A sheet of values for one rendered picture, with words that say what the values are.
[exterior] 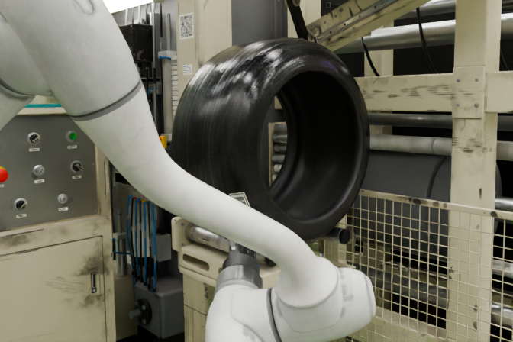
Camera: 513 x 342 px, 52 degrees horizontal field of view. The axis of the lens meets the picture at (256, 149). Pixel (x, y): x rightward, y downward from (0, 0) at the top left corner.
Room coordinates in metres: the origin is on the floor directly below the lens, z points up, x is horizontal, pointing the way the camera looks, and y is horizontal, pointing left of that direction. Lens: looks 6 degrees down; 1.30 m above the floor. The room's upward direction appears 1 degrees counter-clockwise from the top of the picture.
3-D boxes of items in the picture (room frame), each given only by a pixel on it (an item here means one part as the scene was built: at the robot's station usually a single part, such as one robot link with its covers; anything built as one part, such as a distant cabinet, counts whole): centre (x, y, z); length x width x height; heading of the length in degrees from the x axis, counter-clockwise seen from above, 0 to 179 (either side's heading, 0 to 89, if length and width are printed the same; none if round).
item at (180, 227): (1.63, 0.09, 0.90); 0.40 x 0.03 x 0.10; 132
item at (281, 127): (1.91, -0.16, 1.05); 0.20 x 0.15 x 0.30; 42
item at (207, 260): (1.40, 0.08, 0.83); 0.36 x 0.09 x 0.06; 42
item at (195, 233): (1.40, 0.08, 0.90); 0.35 x 0.05 x 0.05; 42
